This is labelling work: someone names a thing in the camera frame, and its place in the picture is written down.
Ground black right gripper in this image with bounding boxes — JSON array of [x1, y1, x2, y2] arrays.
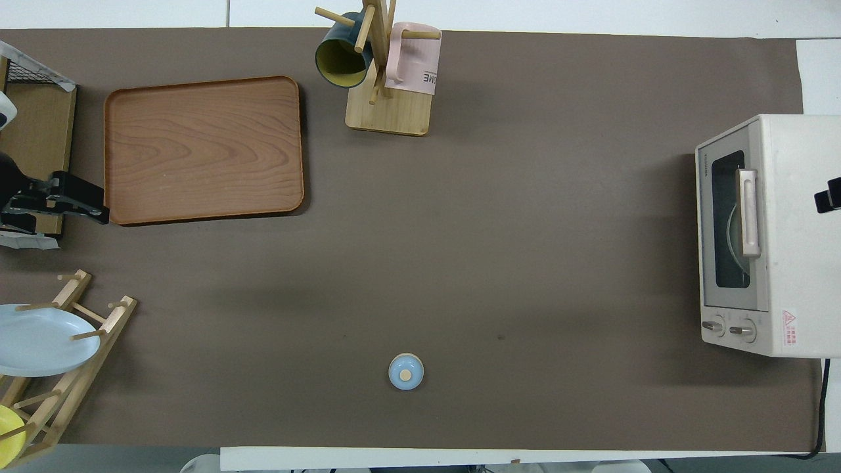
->
[[815, 176, 841, 214]]

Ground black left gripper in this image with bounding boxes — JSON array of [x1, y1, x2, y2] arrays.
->
[[0, 152, 110, 235]]

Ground glass oven door with handle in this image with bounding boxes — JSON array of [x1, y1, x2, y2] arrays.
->
[[696, 118, 771, 313]]

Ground white toaster oven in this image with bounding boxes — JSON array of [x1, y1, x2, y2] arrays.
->
[[695, 115, 841, 359]]

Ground white grid-pattern cloth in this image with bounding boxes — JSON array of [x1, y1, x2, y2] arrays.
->
[[0, 233, 61, 251], [0, 41, 77, 91]]

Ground light blue plate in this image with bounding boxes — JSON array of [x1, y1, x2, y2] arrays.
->
[[0, 304, 101, 378]]

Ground wooden plate rack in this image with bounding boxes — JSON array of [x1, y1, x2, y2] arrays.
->
[[0, 269, 139, 468]]

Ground brown wooden tray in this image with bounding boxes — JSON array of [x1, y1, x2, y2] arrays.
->
[[104, 76, 306, 226]]

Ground yellow plate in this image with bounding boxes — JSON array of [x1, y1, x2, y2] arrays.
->
[[0, 404, 28, 464]]

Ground dark teal mug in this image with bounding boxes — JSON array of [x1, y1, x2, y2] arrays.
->
[[315, 12, 375, 89]]

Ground wooden mug tree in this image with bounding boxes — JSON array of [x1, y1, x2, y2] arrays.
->
[[314, 0, 442, 137]]

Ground brown table mat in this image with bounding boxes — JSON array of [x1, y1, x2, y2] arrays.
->
[[0, 28, 806, 454]]

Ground blue round call bell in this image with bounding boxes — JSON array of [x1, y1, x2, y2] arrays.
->
[[388, 353, 425, 392]]

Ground pink mug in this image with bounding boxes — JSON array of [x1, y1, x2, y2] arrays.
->
[[384, 22, 442, 96]]

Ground black oven power cable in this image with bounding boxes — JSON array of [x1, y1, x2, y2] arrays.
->
[[798, 358, 830, 459]]

